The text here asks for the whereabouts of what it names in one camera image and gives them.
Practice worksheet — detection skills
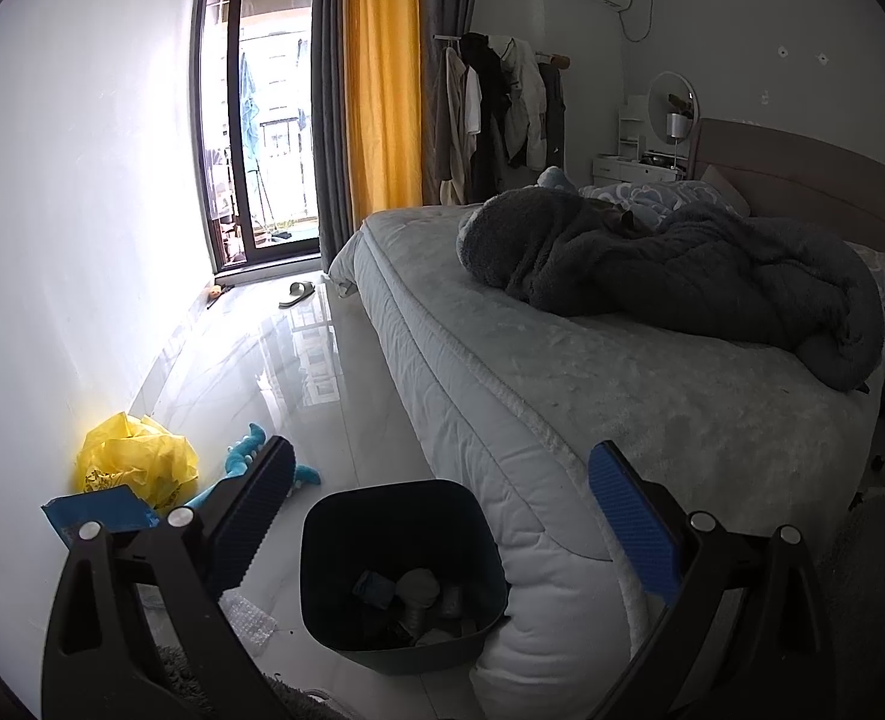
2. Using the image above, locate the bubble wrap sheet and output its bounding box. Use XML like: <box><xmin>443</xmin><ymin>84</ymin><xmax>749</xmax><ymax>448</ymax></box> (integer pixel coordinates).
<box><xmin>221</xmin><ymin>592</ymin><xmax>278</xmax><ymax>650</ymax></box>

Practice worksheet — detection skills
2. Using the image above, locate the glass balcony door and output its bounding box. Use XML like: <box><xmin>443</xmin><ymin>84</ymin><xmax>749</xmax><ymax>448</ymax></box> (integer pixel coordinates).
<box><xmin>193</xmin><ymin>0</ymin><xmax>322</xmax><ymax>275</ymax></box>

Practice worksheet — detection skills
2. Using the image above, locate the clothes rack rod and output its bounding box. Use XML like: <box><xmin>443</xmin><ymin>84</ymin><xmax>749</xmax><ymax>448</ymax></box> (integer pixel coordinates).
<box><xmin>433</xmin><ymin>34</ymin><xmax>569</xmax><ymax>65</ymax></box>

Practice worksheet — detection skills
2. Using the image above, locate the blue plush dinosaur toy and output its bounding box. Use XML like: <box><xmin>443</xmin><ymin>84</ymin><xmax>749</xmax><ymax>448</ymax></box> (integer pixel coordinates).
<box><xmin>183</xmin><ymin>424</ymin><xmax>321</xmax><ymax>511</ymax></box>

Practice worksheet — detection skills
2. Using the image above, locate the light blue tissue pack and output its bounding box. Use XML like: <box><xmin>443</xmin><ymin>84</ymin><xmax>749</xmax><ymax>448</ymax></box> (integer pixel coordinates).
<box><xmin>352</xmin><ymin>570</ymin><xmax>398</xmax><ymax>610</ymax></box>

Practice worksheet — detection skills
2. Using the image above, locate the blue flat packet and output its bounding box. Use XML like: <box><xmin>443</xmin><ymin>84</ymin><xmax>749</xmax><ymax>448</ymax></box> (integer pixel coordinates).
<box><xmin>42</xmin><ymin>486</ymin><xmax>160</xmax><ymax>537</ymax></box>

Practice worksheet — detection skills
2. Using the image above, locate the yellow curtain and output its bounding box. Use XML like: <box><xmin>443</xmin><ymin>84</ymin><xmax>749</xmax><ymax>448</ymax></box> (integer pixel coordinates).
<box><xmin>344</xmin><ymin>0</ymin><xmax>424</xmax><ymax>215</ymax></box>

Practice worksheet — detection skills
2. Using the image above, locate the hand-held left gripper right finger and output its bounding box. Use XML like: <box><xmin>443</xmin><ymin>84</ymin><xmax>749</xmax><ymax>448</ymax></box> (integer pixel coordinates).
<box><xmin>588</xmin><ymin>441</ymin><xmax>833</xmax><ymax>720</ymax></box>

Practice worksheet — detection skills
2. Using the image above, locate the beige pillow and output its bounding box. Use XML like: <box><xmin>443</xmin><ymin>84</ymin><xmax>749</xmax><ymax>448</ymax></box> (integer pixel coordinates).
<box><xmin>701</xmin><ymin>163</ymin><xmax>752</xmax><ymax>218</ymax></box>

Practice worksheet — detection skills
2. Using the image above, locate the grey cat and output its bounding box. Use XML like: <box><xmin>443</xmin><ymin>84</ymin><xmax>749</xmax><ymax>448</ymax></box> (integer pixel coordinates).
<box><xmin>583</xmin><ymin>195</ymin><xmax>637</xmax><ymax>235</ymax></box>

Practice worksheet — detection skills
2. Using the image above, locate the yellow plastic bag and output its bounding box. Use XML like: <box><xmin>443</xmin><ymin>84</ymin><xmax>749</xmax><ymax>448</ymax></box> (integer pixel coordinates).
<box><xmin>74</xmin><ymin>412</ymin><xmax>199</xmax><ymax>515</ymax></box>

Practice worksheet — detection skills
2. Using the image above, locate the patterned light blue duvet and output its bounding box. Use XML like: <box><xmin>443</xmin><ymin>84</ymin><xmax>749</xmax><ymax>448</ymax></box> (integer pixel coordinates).
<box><xmin>581</xmin><ymin>180</ymin><xmax>721</xmax><ymax>215</ymax></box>

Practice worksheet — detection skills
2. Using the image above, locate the white hanging shirt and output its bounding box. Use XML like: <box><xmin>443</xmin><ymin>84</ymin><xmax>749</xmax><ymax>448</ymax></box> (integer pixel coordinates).
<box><xmin>463</xmin><ymin>66</ymin><xmax>484</xmax><ymax>137</ymax></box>

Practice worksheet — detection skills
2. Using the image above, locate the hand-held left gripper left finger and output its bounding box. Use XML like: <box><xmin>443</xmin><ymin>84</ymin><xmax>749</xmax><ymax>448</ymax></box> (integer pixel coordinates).
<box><xmin>41</xmin><ymin>435</ymin><xmax>297</xmax><ymax>720</ymax></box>

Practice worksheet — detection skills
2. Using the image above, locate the black hanging jacket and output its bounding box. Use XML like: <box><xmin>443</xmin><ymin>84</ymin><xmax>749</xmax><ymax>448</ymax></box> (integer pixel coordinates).
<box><xmin>461</xmin><ymin>32</ymin><xmax>518</xmax><ymax>200</ymax></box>

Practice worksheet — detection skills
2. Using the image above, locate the dark grey fleece blanket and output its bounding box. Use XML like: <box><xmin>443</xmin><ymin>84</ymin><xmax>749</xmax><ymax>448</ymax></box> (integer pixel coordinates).
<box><xmin>457</xmin><ymin>186</ymin><xmax>885</xmax><ymax>392</ymax></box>

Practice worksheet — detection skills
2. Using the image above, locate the beige bed headboard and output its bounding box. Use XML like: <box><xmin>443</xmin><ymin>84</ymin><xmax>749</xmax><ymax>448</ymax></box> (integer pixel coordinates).
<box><xmin>688</xmin><ymin>118</ymin><xmax>885</xmax><ymax>293</ymax></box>

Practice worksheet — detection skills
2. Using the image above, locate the grey bed mattress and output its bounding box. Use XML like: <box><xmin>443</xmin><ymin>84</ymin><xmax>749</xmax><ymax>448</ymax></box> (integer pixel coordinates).
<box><xmin>328</xmin><ymin>202</ymin><xmax>885</xmax><ymax>720</ymax></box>

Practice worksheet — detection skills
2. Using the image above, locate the dark trash bin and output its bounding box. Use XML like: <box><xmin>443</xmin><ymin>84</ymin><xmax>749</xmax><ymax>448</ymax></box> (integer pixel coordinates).
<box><xmin>299</xmin><ymin>478</ymin><xmax>511</xmax><ymax>674</ymax></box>

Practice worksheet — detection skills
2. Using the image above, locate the white shelf organiser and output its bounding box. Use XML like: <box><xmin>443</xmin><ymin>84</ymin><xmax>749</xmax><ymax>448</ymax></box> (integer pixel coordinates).
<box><xmin>617</xmin><ymin>95</ymin><xmax>652</xmax><ymax>158</ymax></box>

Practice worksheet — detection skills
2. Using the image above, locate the white hanging jacket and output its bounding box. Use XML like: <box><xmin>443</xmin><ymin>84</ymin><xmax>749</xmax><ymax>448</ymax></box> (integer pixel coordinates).
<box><xmin>498</xmin><ymin>36</ymin><xmax>552</xmax><ymax>170</ymax></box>

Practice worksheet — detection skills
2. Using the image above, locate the round mirror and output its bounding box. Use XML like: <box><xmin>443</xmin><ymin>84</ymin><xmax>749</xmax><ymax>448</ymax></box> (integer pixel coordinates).
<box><xmin>648</xmin><ymin>71</ymin><xmax>702</xmax><ymax>143</ymax></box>

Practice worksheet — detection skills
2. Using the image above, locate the white dresser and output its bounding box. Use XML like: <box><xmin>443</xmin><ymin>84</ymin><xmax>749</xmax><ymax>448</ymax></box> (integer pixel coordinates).
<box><xmin>592</xmin><ymin>154</ymin><xmax>694</xmax><ymax>185</ymax></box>

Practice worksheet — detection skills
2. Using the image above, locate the dark grey hanging garment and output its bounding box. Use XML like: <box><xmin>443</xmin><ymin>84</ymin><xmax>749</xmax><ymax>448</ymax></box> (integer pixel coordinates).
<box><xmin>536</xmin><ymin>60</ymin><xmax>567</xmax><ymax>173</ymax></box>

